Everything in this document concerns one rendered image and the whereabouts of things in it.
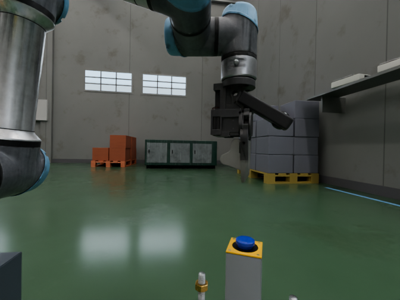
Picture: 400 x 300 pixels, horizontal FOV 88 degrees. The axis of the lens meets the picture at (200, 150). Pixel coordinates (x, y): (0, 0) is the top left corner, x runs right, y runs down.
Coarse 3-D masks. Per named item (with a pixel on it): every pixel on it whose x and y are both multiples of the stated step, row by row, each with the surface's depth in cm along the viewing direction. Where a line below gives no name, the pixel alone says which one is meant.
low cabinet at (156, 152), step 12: (156, 144) 514; (168, 144) 520; (180, 144) 524; (192, 144) 529; (204, 144) 533; (216, 144) 539; (156, 156) 515; (168, 156) 520; (180, 156) 524; (192, 156) 529; (204, 156) 533; (216, 156) 539; (204, 168) 539
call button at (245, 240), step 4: (240, 236) 45; (244, 236) 45; (248, 236) 46; (236, 240) 44; (240, 240) 43; (244, 240) 43; (248, 240) 43; (252, 240) 44; (240, 244) 43; (244, 244) 42; (248, 244) 42; (252, 244) 43; (244, 248) 43; (248, 248) 43
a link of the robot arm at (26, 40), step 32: (0, 0) 41; (32, 0) 43; (64, 0) 50; (0, 32) 42; (32, 32) 45; (0, 64) 42; (32, 64) 46; (0, 96) 42; (32, 96) 46; (0, 128) 43; (32, 128) 48; (0, 160) 40; (32, 160) 47; (0, 192) 41
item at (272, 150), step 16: (288, 112) 344; (304, 112) 329; (256, 128) 366; (272, 128) 320; (304, 128) 328; (256, 144) 365; (272, 144) 320; (288, 144) 325; (304, 144) 330; (256, 160) 361; (272, 160) 320; (288, 160) 325; (304, 160) 329; (256, 176) 383; (272, 176) 320; (288, 176) 324; (304, 176) 328
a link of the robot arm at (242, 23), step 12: (228, 12) 42; (240, 12) 41; (252, 12) 42; (228, 24) 41; (240, 24) 41; (252, 24) 42; (228, 36) 41; (240, 36) 41; (252, 36) 42; (228, 48) 42; (240, 48) 41; (252, 48) 42
